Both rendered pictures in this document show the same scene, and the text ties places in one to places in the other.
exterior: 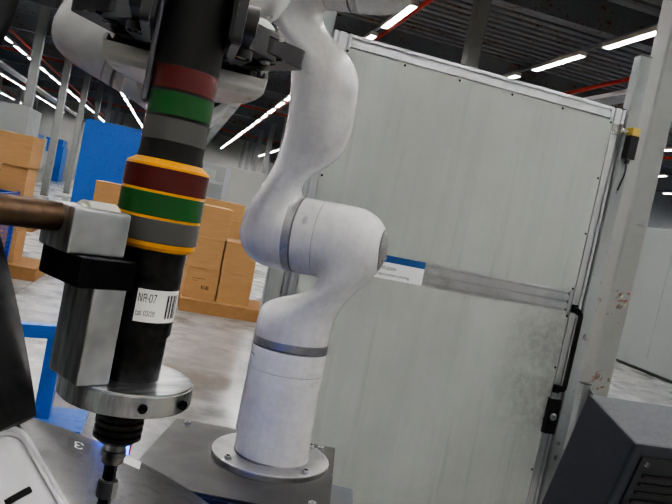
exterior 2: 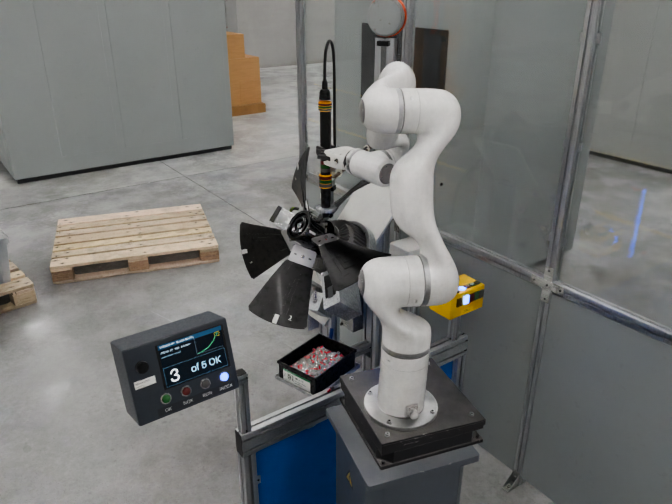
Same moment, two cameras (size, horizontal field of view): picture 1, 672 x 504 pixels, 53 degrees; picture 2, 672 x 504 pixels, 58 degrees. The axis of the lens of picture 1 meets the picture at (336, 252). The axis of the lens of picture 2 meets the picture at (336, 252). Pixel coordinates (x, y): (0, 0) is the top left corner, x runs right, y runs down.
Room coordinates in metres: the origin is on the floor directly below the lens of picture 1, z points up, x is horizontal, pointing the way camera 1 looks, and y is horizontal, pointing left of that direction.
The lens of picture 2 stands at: (2.19, -0.58, 2.02)
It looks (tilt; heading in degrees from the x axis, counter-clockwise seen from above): 24 degrees down; 159
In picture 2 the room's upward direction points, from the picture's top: straight up
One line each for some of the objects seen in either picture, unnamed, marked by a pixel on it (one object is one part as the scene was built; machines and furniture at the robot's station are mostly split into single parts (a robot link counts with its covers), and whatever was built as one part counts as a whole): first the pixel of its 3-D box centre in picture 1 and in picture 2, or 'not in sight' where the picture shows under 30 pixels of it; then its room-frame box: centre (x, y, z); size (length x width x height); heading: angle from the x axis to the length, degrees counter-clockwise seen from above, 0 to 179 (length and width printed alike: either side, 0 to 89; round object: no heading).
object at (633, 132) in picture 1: (619, 157); not in sight; (2.44, -0.93, 1.82); 0.09 x 0.04 x 0.23; 104
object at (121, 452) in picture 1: (115, 441); not in sight; (0.36, 0.10, 1.27); 0.01 x 0.01 x 0.02
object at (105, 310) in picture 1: (125, 306); (326, 195); (0.35, 0.10, 1.35); 0.09 x 0.07 x 0.10; 139
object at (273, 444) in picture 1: (279, 403); (403, 376); (1.07, 0.04, 1.10); 0.19 x 0.19 x 0.18
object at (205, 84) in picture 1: (185, 83); not in sight; (0.36, 0.10, 1.47); 0.03 x 0.03 x 0.01
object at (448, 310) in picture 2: not in sight; (456, 298); (0.63, 0.47, 1.02); 0.16 x 0.10 x 0.11; 104
